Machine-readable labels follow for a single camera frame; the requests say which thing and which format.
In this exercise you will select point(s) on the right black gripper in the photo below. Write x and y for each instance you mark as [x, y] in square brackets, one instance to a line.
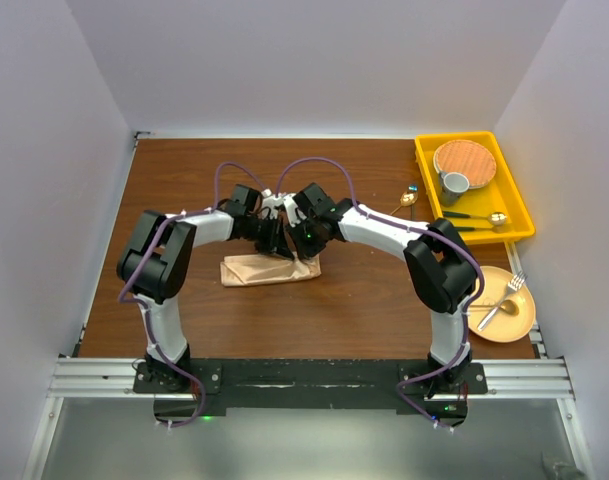
[304, 251]

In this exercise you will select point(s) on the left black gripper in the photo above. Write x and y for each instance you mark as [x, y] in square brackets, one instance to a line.
[276, 244]

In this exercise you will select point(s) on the peach satin napkin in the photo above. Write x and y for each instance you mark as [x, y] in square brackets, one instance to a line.
[256, 270]

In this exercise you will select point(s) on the blue handled utensil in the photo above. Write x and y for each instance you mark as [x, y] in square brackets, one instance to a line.
[413, 191]

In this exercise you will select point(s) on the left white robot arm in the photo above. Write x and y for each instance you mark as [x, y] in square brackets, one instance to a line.
[155, 262]

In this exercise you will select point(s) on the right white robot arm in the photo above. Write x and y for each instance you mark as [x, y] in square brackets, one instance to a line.
[444, 274]

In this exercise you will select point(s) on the grey white cup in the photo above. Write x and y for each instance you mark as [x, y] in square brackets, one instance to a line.
[453, 186]

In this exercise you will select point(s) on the woven orange round plate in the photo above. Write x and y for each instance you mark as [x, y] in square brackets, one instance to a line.
[466, 157]

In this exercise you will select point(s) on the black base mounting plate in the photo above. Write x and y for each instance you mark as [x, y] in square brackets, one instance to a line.
[403, 386]

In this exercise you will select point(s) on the gold black spoon in tray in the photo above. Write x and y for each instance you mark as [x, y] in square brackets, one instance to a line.
[495, 218]

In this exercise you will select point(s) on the yellow plastic tray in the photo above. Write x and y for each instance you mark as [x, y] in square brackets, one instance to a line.
[500, 195]

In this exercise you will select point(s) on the beige round plate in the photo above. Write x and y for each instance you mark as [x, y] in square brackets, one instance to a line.
[514, 318]

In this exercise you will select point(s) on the silver fork on plate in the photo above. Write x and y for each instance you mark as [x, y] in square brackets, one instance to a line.
[512, 287]

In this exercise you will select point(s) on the gold spoon on plate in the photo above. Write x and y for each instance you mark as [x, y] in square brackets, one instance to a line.
[508, 306]

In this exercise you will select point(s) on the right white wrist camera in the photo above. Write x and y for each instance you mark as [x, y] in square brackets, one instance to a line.
[293, 213]

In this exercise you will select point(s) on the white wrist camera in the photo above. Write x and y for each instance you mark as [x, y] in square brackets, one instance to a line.
[270, 204]
[293, 213]

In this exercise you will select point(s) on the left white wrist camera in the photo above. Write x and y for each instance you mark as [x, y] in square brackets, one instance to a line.
[270, 204]

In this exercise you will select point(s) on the black handled utensil in tray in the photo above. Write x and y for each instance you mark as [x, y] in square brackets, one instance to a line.
[467, 229]

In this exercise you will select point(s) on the aluminium rail frame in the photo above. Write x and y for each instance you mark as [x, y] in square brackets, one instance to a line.
[363, 306]

